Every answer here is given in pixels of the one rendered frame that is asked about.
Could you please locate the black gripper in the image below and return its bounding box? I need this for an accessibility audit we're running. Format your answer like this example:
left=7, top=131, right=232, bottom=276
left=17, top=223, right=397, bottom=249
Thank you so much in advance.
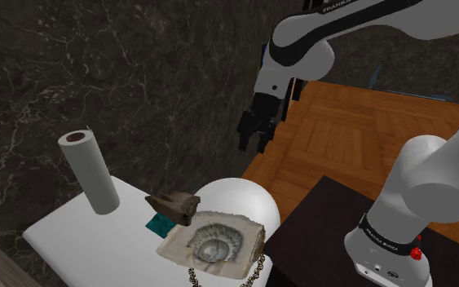
left=236, top=92, right=284, bottom=155

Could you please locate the brown rock-shaped object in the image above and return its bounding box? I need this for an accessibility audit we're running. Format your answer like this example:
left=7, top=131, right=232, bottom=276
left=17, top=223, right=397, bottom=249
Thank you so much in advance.
left=143, top=191, right=202, bottom=228

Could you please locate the dark robot stand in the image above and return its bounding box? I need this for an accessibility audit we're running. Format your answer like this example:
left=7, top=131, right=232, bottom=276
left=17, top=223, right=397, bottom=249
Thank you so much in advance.
left=263, top=175, right=459, bottom=287

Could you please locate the teal flat object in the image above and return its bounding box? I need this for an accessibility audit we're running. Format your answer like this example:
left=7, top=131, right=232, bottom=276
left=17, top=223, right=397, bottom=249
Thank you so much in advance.
left=144, top=212, right=177, bottom=240

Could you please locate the white paper towel roll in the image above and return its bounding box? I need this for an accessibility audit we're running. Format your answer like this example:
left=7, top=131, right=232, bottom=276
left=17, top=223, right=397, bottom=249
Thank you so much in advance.
left=57, top=128, right=121, bottom=216

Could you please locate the beige shell purse with chain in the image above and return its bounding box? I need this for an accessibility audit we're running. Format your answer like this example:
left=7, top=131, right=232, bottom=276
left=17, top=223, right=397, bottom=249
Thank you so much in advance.
left=156, top=210, right=267, bottom=287

